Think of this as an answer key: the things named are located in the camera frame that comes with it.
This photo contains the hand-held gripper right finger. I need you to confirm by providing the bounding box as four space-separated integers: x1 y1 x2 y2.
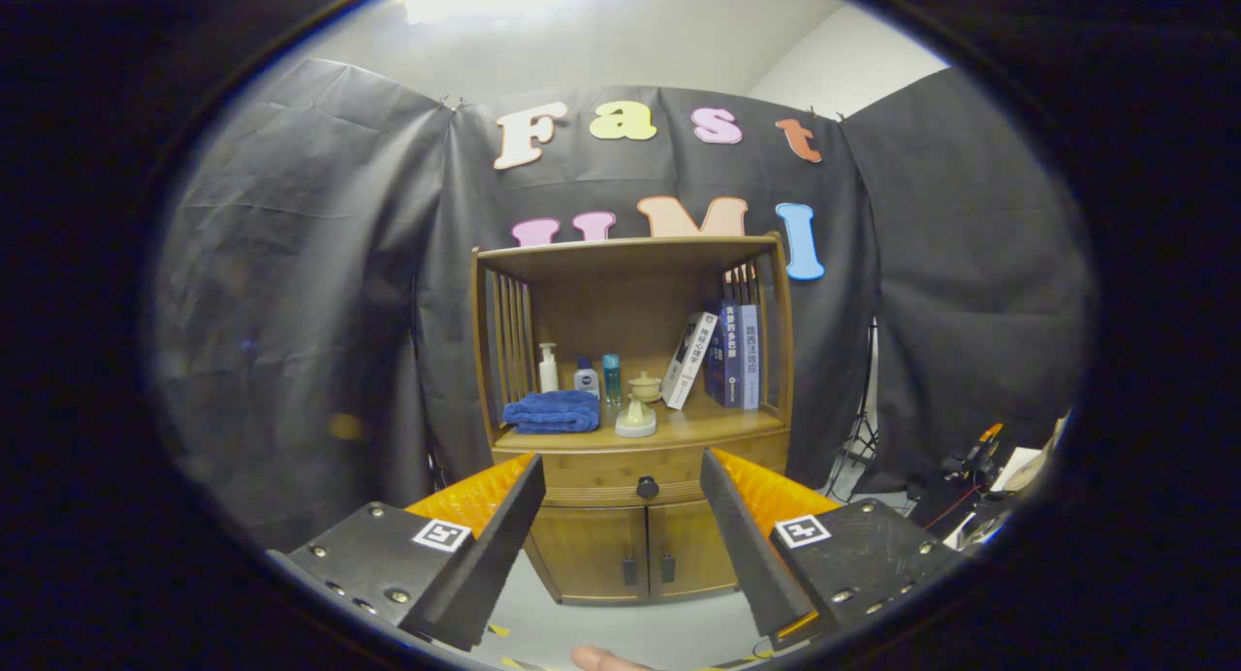
700 447 961 650

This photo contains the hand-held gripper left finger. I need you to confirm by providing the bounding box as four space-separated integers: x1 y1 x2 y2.
267 451 547 653

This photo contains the wooden drawer with black knob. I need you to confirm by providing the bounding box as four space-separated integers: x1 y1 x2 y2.
492 429 791 507

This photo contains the green handled cleaning brush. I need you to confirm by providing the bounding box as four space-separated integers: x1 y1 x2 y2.
615 394 658 438

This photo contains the wooden countertop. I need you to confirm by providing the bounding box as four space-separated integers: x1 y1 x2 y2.
494 395 786 451

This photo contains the wooden cabinet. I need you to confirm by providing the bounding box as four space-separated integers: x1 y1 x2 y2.
472 233 796 606

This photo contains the blue folded towel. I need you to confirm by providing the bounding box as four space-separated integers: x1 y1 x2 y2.
502 390 602 434

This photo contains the black tripod stand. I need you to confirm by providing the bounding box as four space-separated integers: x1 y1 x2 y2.
829 322 883 502

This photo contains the pale blue book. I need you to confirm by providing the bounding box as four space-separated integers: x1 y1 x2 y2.
739 304 761 410

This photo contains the dark blue book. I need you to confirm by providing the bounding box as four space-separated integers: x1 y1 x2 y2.
705 298 744 409

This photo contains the white book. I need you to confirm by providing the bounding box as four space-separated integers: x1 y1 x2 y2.
661 311 718 410

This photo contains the black device with orange part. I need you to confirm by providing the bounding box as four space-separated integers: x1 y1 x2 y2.
916 422 1009 531

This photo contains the white paper sheet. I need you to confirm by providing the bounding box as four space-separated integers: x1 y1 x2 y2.
999 446 1053 493

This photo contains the black backdrop cloth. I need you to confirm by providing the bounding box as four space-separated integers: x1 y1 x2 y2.
155 58 1097 556

